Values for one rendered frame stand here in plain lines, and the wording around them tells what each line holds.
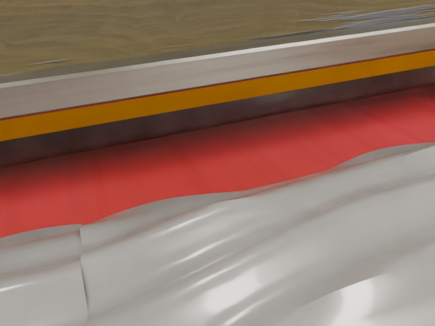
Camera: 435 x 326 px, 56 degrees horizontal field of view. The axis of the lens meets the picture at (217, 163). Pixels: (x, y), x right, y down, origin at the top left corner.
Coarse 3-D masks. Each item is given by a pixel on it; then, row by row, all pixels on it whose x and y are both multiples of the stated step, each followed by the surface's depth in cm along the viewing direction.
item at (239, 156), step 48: (384, 96) 20; (432, 96) 20; (144, 144) 17; (192, 144) 17; (240, 144) 17; (288, 144) 16; (336, 144) 16; (384, 144) 16; (96, 192) 14; (144, 192) 14; (192, 192) 14
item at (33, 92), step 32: (320, 32) 15; (352, 32) 15; (384, 32) 15; (416, 32) 15; (96, 64) 13; (128, 64) 12; (160, 64) 12; (192, 64) 13; (224, 64) 13; (256, 64) 13; (288, 64) 14; (320, 64) 14; (0, 96) 11; (32, 96) 12; (64, 96) 12; (96, 96) 12; (128, 96) 12
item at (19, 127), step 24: (312, 72) 17; (336, 72) 17; (360, 72) 18; (384, 72) 18; (168, 96) 15; (192, 96) 16; (216, 96) 16; (240, 96) 16; (24, 120) 14; (48, 120) 14; (72, 120) 15; (96, 120) 15
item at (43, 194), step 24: (0, 168) 16; (24, 168) 16; (48, 168) 16; (72, 168) 16; (0, 192) 14; (24, 192) 14; (48, 192) 14; (72, 192) 14; (0, 216) 13; (24, 216) 13; (48, 216) 13; (72, 216) 13
